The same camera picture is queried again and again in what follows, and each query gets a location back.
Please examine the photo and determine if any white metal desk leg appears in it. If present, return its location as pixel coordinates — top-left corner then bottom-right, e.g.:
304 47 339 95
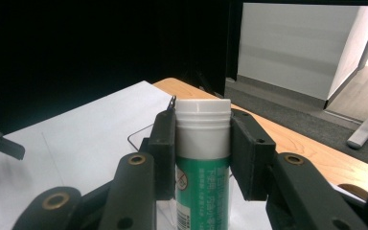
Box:
346 6 368 150

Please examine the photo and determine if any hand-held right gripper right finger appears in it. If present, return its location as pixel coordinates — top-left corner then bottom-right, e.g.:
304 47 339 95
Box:
229 108 276 201

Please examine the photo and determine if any black curtain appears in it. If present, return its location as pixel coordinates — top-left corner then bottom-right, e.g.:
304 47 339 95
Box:
0 0 244 136

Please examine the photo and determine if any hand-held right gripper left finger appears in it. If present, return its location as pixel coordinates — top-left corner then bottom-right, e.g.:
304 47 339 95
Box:
139 95 177 201

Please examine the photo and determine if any green and white glue stick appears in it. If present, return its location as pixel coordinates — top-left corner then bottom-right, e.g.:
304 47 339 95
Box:
174 98 233 230

